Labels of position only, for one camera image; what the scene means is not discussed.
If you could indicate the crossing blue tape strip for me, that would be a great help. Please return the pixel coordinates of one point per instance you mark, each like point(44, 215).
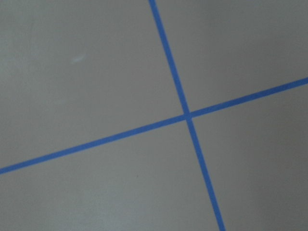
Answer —
point(187, 114)

